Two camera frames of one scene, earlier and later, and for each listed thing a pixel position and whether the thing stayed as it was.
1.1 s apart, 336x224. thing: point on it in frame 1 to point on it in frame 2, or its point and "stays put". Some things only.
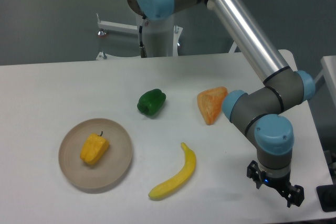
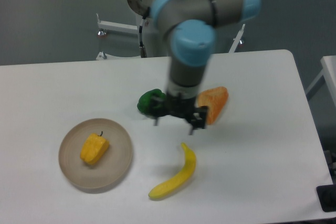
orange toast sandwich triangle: (210, 102) stays put
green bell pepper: (150, 102) stays put
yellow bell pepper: (94, 148) stays put
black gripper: (282, 183) to (179, 105)
